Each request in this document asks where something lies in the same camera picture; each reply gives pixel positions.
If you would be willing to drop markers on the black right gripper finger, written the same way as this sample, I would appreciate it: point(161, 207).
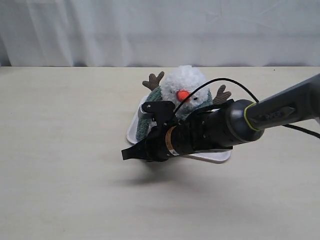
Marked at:
point(137, 151)

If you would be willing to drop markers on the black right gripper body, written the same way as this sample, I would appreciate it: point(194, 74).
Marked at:
point(158, 146)

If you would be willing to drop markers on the teal fuzzy scarf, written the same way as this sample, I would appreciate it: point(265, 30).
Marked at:
point(178, 102)

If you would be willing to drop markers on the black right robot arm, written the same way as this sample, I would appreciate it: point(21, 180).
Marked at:
point(218, 128)

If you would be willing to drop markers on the white plush snowman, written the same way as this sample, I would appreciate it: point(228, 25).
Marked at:
point(186, 76)

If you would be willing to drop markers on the white curtain backdrop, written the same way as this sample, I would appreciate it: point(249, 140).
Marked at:
point(159, 33)

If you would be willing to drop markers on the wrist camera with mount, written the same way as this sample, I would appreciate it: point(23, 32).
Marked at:
point(161, 112)

